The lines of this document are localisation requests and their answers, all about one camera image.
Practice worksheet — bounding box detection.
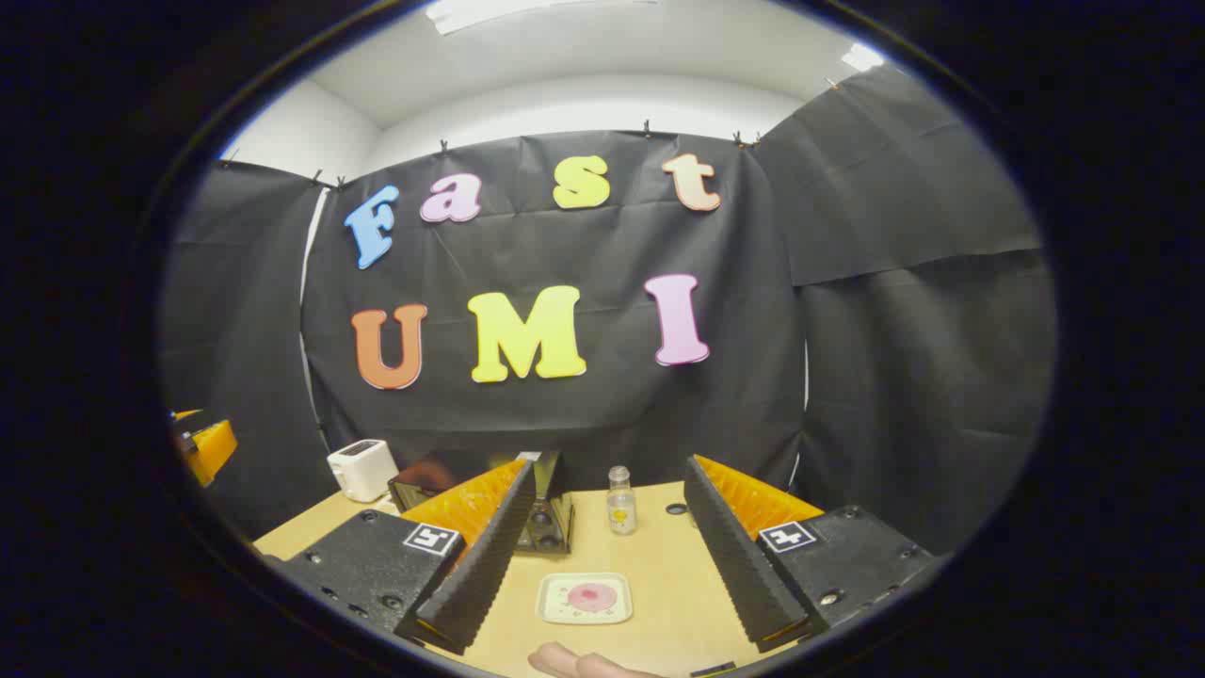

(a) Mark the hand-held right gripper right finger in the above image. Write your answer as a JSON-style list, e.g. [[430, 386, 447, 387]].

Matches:
[[683, 455, 938, 654]]

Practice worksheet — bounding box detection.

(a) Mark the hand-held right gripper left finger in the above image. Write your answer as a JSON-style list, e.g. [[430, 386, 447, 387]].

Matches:
[[266, 459, 538, 656]]

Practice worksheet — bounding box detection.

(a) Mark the cream square plate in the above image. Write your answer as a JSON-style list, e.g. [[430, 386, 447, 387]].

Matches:
[[537, 573, 634, 626]]

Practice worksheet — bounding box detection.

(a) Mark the black electric oven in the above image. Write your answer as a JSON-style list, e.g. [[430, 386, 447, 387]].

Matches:
[[389, 450, 575, 555]]

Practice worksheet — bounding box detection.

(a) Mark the clear glass bottle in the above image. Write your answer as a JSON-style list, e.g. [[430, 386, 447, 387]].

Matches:
[[607, 465, 637, 536]]

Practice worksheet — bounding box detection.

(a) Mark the white toaster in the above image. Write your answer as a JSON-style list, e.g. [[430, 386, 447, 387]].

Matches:
[[327, 439, 400, 503]]

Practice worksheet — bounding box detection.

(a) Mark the black backdrop cloth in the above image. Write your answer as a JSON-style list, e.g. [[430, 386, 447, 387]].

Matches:
[[158, 64, 1057, 557]]

